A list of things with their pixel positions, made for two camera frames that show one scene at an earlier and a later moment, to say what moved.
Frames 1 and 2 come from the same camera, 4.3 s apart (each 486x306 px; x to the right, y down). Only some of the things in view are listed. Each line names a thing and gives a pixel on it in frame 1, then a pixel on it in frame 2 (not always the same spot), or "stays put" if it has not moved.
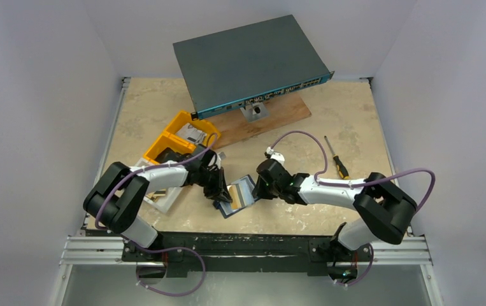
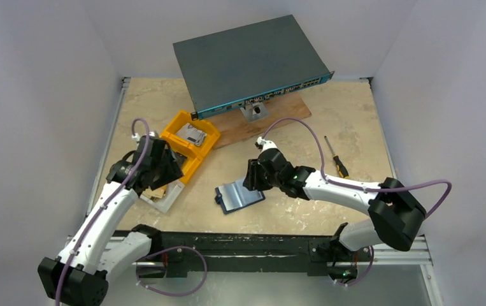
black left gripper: x=219 y=191 to x=173 y=171
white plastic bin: x=163 y=199 stays put
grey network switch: x=236 y=67 stays put
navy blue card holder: x=241 y=193 stays put
